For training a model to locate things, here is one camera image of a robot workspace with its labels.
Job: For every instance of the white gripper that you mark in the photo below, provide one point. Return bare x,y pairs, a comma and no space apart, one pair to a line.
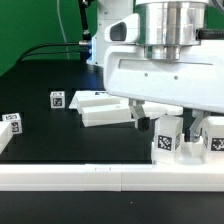
194,81

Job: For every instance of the white chair seat plate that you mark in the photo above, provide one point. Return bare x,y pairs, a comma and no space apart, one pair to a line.
191,153

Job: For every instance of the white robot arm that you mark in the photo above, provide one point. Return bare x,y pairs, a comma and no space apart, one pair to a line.
161,51

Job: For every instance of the white chair back pieces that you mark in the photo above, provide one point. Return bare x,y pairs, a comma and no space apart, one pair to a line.
99,108

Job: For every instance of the small white tagged cube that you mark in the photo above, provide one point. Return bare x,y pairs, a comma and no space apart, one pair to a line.
57,99
15,120

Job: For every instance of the small white tagged cube left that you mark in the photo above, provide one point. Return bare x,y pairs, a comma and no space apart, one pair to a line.
15,120

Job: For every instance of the white U-shaped fence wall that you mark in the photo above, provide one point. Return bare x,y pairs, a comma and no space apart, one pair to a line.
69,157

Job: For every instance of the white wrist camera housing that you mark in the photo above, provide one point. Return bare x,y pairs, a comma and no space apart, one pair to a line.
126,30

